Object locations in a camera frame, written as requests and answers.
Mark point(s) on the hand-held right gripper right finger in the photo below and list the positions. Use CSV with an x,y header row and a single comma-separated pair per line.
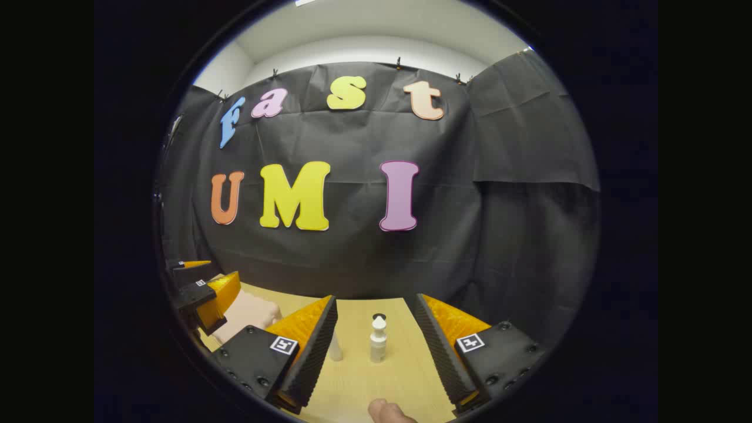
x,y
443,352

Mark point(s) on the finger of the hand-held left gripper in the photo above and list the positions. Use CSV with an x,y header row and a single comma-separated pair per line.
x,y
191,273
194,296

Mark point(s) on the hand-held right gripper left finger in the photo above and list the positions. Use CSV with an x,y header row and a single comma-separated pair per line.
x,y
314,346

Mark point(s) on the white skin care tube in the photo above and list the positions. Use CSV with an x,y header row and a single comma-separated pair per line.
x,y
335,351

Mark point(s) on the pink beige suitcase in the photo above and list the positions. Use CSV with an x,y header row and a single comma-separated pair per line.
x,y
249,314

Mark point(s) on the white pump bottle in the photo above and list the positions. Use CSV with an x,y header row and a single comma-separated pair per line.
x,y
378,343

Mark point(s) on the black backdrop cloth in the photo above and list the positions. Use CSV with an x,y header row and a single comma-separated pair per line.
x,y
352,252

